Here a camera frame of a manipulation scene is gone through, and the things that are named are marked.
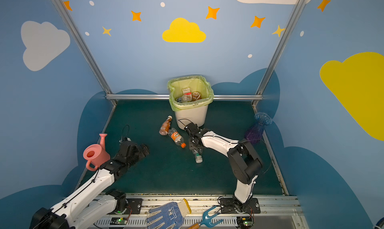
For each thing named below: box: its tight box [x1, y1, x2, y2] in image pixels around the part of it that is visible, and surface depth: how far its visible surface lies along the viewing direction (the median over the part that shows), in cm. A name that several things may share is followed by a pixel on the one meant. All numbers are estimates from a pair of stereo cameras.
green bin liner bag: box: [167, 75, 215, 111], surface depth 94 cm
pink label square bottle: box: [181, 87, 192, 96], surface depth 103 cm
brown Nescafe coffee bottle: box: [159, 115, 173, 136], surface depth 102 cm
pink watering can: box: [83, 133, 111, 172], surface depth 83 cm
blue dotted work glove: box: [145, 198, 192, 229], surface depth 73 cm
